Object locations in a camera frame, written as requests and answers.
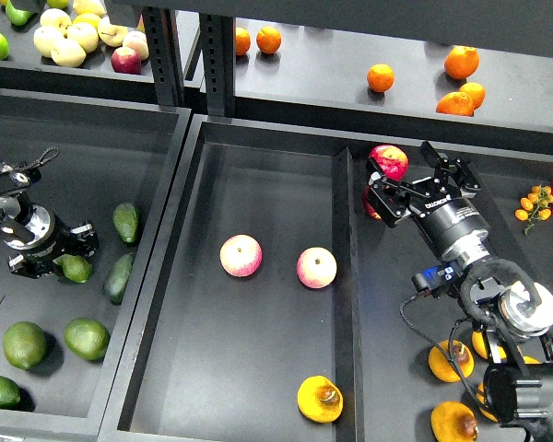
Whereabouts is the pale yellow pear left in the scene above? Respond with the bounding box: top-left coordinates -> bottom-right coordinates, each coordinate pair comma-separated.
33,26 -> 65,59

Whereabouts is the black shelf post left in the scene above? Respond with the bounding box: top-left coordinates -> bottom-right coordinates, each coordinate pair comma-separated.
142,6 -> 185,107

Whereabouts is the orange back left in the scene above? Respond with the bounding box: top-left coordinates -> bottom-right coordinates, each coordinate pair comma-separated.
234,27 -> 251,57

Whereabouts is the yellow pear bottom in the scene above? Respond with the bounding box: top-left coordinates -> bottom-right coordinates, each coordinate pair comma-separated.
430,401 -> 478,442

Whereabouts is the pink apple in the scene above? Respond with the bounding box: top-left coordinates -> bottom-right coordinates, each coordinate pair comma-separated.
219,234 -> 263,277
297,247 -> 337,289

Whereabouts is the orange cherry tomato cluster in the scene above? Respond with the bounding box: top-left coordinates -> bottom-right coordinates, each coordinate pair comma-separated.
514,185 -> 553,235

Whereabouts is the round green avocado left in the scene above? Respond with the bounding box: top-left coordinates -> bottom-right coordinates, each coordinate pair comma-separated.
3,321 -> 47,370

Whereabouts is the orange small right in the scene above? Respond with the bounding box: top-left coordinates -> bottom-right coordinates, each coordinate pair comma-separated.
459,82 -> 486,110

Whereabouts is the round green avocado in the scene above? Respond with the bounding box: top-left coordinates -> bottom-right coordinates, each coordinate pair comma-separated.
64,318 -> 110,361
3,321 -> 47,370

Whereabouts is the upright dark avocado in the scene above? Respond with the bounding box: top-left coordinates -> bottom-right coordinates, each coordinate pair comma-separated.
112,203 -> 139,244

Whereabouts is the black shelf post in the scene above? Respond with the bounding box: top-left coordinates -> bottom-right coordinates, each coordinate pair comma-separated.
199,13 -> 236,117
142,6 -> 185,107

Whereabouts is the bright red apple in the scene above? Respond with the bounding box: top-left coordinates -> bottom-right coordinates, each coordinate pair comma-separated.
369,145 -> 409,180

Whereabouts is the pale yellow pear right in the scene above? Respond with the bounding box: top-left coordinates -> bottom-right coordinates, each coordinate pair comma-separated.
97,16 -> 129,48

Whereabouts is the red apple on shelf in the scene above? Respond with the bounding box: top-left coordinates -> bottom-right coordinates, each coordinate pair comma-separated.
111,46 -> 142,75

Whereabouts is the round green avocado right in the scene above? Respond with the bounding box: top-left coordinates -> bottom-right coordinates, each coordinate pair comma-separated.
64,318 -> 110,361

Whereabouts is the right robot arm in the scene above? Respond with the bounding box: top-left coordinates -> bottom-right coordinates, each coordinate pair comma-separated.
365,142 -> 553,441

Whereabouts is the dark red apple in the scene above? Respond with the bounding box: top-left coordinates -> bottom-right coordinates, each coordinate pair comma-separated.
361,187 -> 381,220

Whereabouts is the pale yellow pear centre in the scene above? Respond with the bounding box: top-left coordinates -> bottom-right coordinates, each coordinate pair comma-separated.
67,22 -> 100,53

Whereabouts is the black bin divider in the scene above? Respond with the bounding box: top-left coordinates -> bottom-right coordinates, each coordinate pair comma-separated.
332,148 -> 364,441
453,159 -> 553,342

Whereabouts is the orange front right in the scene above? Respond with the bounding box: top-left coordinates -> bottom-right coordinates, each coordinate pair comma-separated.
436,91 -> 475,116

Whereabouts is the black bin divider left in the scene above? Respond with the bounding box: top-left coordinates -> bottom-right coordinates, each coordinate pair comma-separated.
332,148 -> 364,441

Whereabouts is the black shelf post right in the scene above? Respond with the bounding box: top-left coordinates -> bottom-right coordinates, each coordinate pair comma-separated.
199,13 -> 236,117

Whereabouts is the pink apple right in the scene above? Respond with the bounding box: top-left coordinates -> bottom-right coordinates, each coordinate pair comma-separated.
297,247 -> 337,289

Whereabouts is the dark avocado by wall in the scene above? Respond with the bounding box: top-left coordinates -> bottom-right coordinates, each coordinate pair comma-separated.
103,252 -> 135,305

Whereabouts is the orange middle shelf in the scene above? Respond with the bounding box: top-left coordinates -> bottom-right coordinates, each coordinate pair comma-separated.
367,64 -> 394,93

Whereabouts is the large orange top right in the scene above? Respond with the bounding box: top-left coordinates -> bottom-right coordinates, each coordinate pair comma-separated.
444,45 -> 480,80

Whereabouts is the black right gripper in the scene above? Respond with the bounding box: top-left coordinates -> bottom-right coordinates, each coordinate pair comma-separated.
366,141 -> 489,265

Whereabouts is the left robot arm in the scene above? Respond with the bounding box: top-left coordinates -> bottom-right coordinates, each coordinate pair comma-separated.
0,146 -> 99,279

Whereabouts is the black bin divider right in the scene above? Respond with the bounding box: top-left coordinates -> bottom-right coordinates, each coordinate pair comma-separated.
453,159 -> 553,342

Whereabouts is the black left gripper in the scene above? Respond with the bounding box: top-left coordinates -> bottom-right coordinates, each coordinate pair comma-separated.
8,221 -> 100,279

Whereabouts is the pink apple left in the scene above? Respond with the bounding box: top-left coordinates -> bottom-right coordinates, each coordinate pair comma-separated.
219,234 -> 263,277

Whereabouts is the pale pink peach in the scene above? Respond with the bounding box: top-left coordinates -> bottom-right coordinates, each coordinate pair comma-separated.
123,30 -> 149,61

